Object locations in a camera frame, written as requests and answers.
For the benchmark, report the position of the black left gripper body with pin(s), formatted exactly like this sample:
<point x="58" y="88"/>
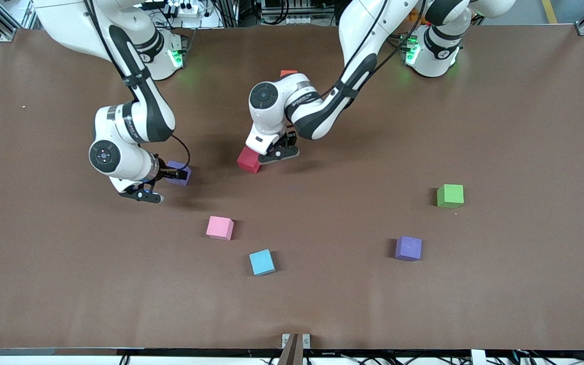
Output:
<point x="289" y="138"/>

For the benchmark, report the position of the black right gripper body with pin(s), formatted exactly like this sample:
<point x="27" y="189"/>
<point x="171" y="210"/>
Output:
<point x="167" y="173"/>

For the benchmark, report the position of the purple foam block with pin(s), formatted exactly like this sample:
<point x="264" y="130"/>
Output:
<point x="408" y="248"/>
<point x="178" y="165"/>

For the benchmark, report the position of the red foam block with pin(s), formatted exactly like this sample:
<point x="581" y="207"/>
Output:
<point x="247" y="163"/>

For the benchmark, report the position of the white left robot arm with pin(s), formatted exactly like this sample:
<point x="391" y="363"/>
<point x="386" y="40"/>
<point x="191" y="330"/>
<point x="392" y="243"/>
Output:
<point x="322" y="111"/>

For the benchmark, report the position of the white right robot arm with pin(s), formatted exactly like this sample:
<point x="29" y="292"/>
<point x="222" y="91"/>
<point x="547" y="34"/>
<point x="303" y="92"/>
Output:
<point x="135" y="121"/>

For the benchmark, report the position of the pink foam block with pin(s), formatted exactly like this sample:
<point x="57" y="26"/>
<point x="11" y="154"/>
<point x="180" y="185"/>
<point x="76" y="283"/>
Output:
<point x="219" y="227"/>

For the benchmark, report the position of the orange foam block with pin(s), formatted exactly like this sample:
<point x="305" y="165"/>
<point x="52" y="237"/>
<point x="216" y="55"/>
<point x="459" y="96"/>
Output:
<point x="288" y="73"/>

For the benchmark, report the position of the light blue foam block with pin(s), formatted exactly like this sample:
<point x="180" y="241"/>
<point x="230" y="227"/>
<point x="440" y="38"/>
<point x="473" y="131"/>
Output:
<point x="261" y="262"/>

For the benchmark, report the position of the black equipment rack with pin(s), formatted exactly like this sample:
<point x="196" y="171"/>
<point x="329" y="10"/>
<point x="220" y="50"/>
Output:
<point x="292" y="10"/>

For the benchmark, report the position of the white power strip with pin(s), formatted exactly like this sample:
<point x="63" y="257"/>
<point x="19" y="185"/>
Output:
<point x="183" y="8"/>

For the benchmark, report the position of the green foam block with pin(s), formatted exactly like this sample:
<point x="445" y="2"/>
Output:
<point x="449" y="195"/>

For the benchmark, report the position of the white connector box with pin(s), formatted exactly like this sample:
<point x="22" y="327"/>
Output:
<point x="478" y="357"/>

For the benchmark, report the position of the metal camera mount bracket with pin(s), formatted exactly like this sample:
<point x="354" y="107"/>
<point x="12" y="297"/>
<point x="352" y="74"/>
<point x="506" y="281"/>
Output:
<point x="294" y="352"/>

